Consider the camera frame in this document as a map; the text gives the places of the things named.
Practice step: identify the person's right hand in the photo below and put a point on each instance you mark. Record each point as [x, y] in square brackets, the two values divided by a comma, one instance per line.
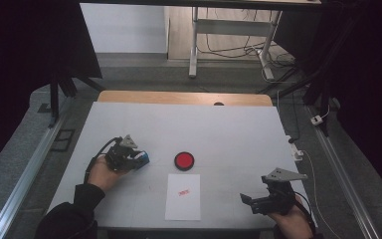
[295, 225]

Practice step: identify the black metal stand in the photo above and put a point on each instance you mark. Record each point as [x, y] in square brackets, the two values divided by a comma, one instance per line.
[54, 96]
[321, 83]

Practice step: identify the white metal desk frame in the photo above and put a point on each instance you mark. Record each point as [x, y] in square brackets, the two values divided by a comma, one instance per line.
[194, 43]

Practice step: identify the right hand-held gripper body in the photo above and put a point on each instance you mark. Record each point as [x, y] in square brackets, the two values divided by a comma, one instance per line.
[286, 175]

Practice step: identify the blue stamp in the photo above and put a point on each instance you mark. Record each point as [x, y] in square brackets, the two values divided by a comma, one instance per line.
[143, 160]

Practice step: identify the black curtain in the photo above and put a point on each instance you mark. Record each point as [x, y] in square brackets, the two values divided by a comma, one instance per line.
[20, 66]
[371, 83]

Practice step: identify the white paper sheet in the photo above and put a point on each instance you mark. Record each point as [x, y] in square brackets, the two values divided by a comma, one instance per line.
[182, 205]

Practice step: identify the aluminium rail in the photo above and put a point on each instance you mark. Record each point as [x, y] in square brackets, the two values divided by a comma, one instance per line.
[26, 172]
[341, 172]

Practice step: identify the round red ink pad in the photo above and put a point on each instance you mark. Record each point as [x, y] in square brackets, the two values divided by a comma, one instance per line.
[184, 161]

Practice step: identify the person's left hand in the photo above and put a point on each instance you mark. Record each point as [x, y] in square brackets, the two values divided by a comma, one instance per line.
[104, 176]

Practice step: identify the small white adapter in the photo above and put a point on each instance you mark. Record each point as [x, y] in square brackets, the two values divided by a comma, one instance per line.
[316, 120]

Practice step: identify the black floor frame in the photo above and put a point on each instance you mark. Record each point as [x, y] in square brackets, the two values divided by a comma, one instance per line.
[63, 140]

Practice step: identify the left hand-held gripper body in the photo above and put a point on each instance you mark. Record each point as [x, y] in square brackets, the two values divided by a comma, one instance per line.
[121, 157]

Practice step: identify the white power strip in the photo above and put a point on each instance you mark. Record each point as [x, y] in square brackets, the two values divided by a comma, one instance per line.
[296, 151]

